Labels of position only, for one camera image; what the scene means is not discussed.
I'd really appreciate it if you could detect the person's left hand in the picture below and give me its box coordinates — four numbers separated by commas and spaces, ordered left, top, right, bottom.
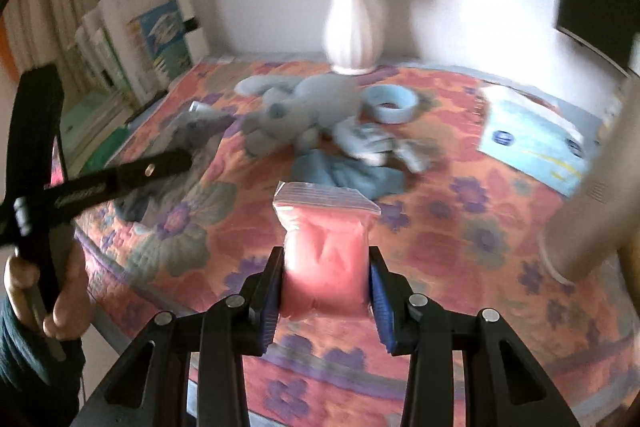
4, 251, 92, 342

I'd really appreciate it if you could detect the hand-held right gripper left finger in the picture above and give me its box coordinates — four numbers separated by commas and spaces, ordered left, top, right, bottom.
75, 247, 286, 427

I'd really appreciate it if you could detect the row of books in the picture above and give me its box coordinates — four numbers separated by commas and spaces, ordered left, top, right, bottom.
70, 19, 136, 108

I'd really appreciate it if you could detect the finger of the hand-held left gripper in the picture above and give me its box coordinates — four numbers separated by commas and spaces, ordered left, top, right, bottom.
111, 150, 194, 194

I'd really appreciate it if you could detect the white ribbed vase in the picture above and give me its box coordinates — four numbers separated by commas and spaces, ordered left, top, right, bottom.
322, 0, 387, 76

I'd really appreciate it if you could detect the light blue plush toy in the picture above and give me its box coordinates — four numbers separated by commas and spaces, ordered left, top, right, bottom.
235, 74, 372, 158

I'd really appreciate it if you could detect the person's left forearm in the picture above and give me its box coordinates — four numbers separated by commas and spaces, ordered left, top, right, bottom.
0, 296, 87, 427

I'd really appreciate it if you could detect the green book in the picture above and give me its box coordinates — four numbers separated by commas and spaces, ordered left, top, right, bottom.
59, 94, 133, 172

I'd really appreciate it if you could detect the beige curtain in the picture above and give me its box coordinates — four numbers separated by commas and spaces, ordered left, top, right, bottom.
0, 0, 118, 75

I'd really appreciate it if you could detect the blue white printed tissue packet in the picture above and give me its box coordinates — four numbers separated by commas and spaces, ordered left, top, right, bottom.
334, 119, 444, 174

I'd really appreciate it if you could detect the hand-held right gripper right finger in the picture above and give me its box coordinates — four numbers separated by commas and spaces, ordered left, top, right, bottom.
369, 246, 582, 427

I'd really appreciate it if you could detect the blue tissue box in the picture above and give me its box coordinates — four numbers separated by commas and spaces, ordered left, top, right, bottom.
476, 84, 595, 198

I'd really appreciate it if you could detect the blue cloth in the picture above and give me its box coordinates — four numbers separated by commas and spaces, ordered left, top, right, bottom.
290, 149, 407, 198

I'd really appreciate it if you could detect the blue tape roll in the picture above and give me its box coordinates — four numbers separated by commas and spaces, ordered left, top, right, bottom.
361, 84, 419, 124

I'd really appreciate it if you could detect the pink plastic bag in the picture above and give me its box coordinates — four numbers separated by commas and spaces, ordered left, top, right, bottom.
272, 181, 382, 321

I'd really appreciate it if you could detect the floral printed tablecloth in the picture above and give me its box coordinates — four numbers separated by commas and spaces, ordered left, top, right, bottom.
75, 59, 640, 427

